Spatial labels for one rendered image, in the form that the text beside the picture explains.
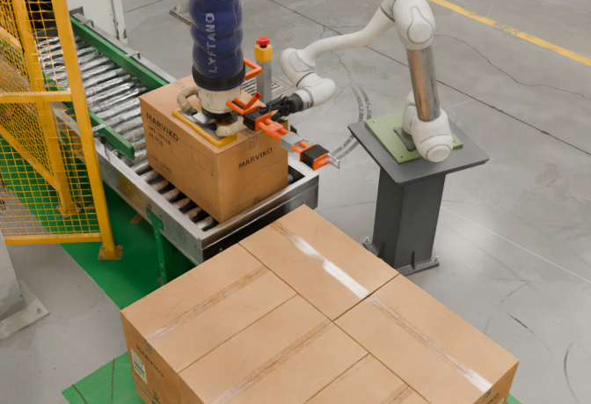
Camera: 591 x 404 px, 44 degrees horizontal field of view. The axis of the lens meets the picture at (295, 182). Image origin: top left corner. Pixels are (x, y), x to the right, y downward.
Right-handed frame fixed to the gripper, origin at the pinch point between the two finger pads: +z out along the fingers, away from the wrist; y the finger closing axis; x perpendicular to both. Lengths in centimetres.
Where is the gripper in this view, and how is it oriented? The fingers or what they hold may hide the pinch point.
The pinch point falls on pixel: (259, 119)
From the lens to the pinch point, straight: 299.3
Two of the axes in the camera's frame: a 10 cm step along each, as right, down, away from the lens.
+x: -6.7, -4.7, 5.7
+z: -7.4, 4.0, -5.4
